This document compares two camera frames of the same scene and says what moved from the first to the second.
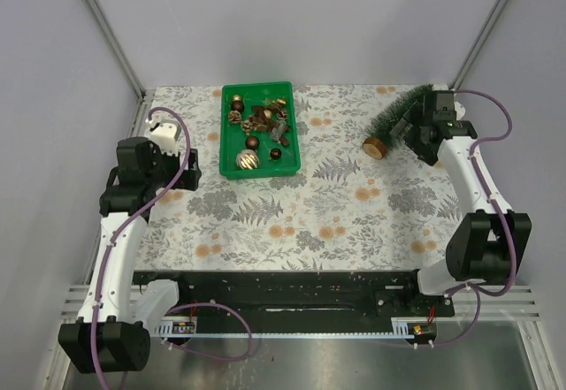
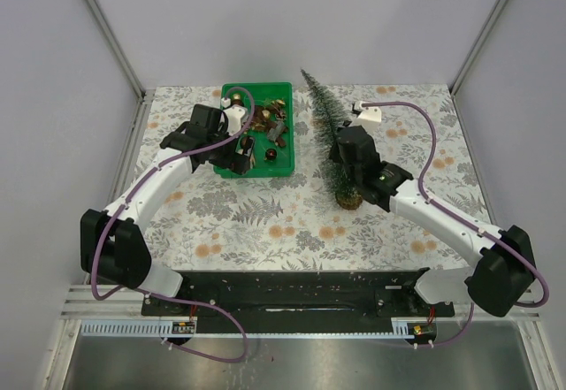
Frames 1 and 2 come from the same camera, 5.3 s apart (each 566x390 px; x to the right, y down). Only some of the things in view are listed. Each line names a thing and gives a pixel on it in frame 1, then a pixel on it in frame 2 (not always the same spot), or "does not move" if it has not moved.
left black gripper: [188, 179] → [235, 162]
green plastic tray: [258, 134] does not move
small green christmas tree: [381, 125] → [325, 116]
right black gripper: [414, 115] → [333, 152]
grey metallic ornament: [277, 132] does not move
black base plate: [299, 294] does not move
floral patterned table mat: [345, 211] does not move
